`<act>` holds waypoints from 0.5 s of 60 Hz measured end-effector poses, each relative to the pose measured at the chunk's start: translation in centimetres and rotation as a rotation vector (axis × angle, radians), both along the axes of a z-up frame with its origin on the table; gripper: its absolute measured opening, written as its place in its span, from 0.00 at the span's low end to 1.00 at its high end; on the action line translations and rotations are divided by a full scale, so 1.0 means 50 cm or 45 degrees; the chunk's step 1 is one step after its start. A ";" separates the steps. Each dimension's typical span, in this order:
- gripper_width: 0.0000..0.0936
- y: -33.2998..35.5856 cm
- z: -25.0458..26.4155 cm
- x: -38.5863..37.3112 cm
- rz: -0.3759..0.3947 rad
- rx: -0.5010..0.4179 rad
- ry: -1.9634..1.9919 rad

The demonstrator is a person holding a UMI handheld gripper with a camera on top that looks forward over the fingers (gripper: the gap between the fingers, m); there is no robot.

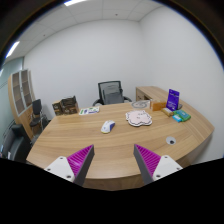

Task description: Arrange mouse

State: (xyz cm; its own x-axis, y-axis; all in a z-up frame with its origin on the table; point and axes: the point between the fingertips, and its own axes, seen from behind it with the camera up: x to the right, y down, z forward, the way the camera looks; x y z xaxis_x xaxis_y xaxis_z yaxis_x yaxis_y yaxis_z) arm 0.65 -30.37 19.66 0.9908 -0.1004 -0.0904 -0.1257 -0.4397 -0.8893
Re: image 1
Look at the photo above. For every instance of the wooden side cabinet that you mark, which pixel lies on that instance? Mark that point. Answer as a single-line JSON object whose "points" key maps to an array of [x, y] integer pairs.
{"points": [[150, 91]]}

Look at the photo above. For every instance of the green packet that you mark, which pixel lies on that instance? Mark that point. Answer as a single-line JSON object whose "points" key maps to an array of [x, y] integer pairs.
{"points": [[182, 115]]}

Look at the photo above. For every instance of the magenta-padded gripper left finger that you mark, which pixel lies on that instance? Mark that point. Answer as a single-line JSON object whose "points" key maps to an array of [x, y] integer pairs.
{"points": [[60, 166]]}

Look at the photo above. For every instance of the orange box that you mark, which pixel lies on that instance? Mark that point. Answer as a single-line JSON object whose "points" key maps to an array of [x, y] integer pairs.
{"points": [[157, 105]]}

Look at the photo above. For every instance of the white ceiling light panels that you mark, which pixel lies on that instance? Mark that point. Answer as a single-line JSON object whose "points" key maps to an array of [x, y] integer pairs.
{"points": [[12, 49]]}

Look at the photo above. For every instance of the small blue box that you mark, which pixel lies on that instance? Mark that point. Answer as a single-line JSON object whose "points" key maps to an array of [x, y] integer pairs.
{"points": [[177, 118]]}

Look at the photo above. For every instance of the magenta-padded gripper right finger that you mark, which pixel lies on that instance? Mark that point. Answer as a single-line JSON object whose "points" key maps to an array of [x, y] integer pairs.
{"points": [[166, 165]]}

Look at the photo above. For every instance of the pink cloud-shaped mouse pad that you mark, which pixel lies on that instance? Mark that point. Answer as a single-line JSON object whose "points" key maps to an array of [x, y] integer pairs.
{"points": [[138, 118]]}

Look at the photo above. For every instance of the large dark printed box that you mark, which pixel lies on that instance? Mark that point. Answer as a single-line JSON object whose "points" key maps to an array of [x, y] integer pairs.
{"points": [[69, 105]]}

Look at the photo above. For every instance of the small brown box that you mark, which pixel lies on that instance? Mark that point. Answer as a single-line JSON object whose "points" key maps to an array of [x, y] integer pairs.
{"points": [[57, 108]]}

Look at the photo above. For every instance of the wooden shelf unit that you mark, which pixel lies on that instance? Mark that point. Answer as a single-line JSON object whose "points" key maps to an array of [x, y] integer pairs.
{"points": [[21, 96]]}

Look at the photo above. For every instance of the purple standing sign card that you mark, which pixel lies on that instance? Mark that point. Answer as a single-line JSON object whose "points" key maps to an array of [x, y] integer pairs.
{"points": [[172, 99]]}

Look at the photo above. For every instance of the black armchair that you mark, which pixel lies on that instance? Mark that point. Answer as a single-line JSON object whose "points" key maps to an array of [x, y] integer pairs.
{"points": [[15, 143]]}

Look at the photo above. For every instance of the small yellow box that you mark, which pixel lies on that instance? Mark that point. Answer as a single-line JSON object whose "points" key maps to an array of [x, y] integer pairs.
{"points": [[167, 112]]}

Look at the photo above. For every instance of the black visitor chair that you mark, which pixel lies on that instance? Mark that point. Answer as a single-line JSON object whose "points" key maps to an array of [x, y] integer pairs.
{"points": [[36, 115]]}

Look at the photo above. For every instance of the black phone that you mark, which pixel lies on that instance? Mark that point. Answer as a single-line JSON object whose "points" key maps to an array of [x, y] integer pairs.
{"points": [[180, 106]]}

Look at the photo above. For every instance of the white and blue computer mouse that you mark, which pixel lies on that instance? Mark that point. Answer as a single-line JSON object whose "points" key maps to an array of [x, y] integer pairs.
{"points": [[107, 126]]}

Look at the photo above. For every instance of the black mesh office chair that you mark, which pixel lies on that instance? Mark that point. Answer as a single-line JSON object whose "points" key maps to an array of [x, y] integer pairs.
{"points": [[111, 93]]}

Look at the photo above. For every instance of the white green printed sheet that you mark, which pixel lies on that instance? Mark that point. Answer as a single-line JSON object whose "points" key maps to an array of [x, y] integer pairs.
{"points": [[89, 110]]}

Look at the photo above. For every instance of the grey round patterned mat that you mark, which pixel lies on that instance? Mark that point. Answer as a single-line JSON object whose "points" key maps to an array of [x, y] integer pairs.
{"points": [[140, 104]]}

